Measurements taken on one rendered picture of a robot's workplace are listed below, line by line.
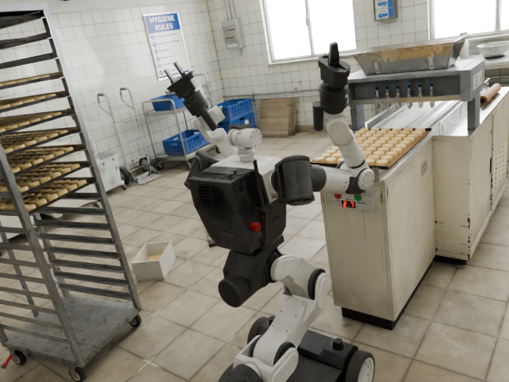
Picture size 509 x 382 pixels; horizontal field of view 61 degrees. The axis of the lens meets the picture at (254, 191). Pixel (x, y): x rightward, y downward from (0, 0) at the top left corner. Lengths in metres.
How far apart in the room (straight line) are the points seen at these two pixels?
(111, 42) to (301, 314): 4.78
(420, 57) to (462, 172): 0.66
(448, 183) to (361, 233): 0.72
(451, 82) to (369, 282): 1.14
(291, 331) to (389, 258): 0.59
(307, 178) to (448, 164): 1.36
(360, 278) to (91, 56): 4.48
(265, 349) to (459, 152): 1.47
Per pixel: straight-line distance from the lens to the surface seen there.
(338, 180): 1.49
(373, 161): 1.96
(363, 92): 2.75
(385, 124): 2.76
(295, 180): 1.36
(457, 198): 2.67
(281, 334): 1.88
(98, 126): 5.78
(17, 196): 2.11
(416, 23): 5.74
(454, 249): 2.82
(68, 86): 2.32
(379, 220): 2.05
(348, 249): 2.21
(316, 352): 2.03
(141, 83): 6.21
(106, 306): 2.84
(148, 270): 3.22
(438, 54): 2.54
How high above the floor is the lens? 1.54
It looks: 20 degrees down
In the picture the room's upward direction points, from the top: 10 degrees counter-clockwise
